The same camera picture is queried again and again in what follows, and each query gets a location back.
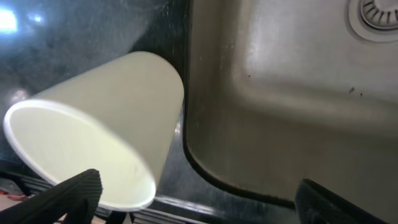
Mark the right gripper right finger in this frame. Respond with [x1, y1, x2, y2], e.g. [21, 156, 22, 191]
[294, 179, 389, 224]

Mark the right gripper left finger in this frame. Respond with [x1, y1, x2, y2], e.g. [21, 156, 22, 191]
[0, 169, 103, 224]

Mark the white cup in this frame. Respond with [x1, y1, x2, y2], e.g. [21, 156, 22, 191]
[2, 51, 185, 212]

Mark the steel sink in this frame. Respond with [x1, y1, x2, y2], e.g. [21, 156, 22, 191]
[183, 0, 398, 224]

